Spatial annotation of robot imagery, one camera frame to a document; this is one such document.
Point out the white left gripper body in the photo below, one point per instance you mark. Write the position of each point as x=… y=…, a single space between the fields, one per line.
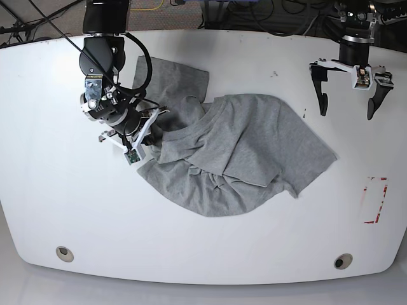
x=379 y=74

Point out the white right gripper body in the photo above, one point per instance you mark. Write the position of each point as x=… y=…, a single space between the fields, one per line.
x=130 y=129

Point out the grey T-shirt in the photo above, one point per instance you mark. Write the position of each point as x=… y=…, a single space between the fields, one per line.
x=231 y=155

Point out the white power strip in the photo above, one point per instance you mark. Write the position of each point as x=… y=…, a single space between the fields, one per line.
x=392 y=15

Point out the red tape rectangle marking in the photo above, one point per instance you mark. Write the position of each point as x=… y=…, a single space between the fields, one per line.
x=373 y=199

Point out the black tripod stand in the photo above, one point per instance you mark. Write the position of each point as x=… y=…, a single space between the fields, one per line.
x=22 y=31

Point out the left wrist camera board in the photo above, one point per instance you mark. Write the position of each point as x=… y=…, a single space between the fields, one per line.
x=361 y=78

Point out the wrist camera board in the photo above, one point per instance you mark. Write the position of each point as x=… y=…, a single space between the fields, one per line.
x=361 y=78
x=132 y=156

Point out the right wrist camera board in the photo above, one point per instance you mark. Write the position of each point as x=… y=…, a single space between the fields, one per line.
x=132 y=156

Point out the left table cable grommet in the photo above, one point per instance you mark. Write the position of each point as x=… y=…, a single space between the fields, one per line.
x=64 y=254

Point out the table cable grommet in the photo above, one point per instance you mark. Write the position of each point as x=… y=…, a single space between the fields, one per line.
x=64 y=254
x=343 y=261

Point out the right table cable grommet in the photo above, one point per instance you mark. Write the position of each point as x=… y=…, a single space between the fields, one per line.
x=343 y=261

